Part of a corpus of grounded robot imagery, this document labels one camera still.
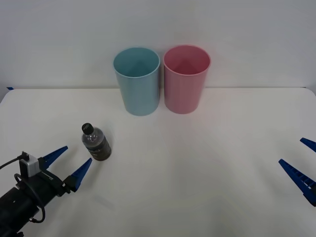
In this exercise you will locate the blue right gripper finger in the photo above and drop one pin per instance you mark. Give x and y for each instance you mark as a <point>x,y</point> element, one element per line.
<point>297,176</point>
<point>309,142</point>

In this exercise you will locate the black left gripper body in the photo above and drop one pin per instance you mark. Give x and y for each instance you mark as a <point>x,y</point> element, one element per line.
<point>47,185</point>

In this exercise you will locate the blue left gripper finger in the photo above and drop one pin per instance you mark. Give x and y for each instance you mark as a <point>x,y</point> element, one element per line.
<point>53,154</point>
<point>80,172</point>

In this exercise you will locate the silver-black left robot arm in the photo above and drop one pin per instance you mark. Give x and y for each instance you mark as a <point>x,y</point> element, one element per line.
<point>14,207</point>

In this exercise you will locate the pale blue plastic bin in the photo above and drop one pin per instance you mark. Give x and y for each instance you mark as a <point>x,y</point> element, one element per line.
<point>138,93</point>

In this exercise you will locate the pink plastic bin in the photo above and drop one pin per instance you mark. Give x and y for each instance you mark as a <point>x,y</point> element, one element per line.
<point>184,93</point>

